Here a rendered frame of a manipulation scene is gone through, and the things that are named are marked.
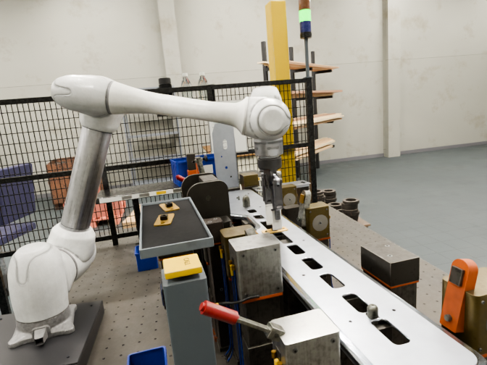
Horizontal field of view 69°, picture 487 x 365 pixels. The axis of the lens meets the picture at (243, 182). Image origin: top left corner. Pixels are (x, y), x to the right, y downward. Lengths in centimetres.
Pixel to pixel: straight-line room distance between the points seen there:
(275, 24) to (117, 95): 137
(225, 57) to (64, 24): 306
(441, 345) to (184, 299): 42
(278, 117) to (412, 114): 862
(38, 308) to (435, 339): 107
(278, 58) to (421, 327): 182
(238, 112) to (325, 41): 756
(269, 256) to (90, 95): 70
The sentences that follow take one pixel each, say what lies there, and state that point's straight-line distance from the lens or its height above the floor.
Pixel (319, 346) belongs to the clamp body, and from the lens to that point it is 60.
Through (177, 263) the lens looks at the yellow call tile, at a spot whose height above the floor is 116.
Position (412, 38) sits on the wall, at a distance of 950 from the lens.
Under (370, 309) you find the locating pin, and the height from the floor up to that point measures 102.
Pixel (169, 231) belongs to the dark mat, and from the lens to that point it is 78.
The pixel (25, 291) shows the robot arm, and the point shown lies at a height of 92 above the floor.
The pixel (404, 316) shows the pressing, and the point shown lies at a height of 100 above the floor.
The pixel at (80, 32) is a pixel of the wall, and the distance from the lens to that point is 795.
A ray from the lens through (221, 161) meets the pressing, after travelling 184.
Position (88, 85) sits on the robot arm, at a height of 150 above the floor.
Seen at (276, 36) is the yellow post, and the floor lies 180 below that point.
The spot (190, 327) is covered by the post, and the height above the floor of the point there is 106.
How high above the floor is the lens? 140
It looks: 12 degrees down
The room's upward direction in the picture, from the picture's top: 5 degrees counter-clockwise
